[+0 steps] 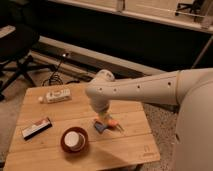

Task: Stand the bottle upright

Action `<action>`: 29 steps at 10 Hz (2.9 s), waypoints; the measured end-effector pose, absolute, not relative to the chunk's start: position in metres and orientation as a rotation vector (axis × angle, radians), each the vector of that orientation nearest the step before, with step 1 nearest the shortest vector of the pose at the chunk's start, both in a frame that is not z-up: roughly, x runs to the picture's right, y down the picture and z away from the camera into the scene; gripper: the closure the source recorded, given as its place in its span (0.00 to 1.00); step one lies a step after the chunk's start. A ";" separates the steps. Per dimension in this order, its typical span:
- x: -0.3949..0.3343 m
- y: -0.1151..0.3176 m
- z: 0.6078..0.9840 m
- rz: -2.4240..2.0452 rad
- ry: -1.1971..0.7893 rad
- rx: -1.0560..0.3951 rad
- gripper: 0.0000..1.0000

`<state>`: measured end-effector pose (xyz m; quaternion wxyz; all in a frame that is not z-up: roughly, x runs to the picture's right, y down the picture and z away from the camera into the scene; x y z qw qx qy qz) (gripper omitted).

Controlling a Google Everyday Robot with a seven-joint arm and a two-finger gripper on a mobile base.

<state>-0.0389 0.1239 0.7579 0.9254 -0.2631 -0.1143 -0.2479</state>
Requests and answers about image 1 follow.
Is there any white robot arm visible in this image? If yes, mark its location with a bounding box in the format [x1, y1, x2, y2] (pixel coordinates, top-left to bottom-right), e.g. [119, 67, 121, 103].
[85, 68, 213, 171]

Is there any metal rod stand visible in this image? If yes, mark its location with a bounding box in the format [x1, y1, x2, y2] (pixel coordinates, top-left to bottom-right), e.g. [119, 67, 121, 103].
[191, 35, 213, 69]

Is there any blue cloth piece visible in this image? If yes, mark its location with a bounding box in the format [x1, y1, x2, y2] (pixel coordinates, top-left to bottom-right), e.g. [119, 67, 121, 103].
[94, 122, 108, 134]

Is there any white cup in bowl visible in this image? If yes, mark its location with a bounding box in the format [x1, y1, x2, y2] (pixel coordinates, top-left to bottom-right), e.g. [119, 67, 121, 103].
[64, 131, 83, 150]

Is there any wooden table board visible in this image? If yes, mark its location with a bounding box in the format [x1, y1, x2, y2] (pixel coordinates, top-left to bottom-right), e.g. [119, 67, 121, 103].
[3, 84, 160, 171]

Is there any black and red box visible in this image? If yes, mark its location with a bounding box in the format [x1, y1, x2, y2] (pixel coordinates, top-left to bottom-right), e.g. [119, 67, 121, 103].
[21, 117, 52, 140]

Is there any black office chair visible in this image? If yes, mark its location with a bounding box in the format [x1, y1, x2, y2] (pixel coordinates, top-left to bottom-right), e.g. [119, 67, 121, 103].
[0, 24, 56, 101]

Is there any orange handled tool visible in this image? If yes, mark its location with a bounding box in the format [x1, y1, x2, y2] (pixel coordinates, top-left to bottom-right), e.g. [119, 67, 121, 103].
[94, 116, 125, 132]

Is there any black cable on floor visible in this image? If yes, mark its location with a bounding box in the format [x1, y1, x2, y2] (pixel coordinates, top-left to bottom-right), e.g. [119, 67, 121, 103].
[41, 52, 81, 87]

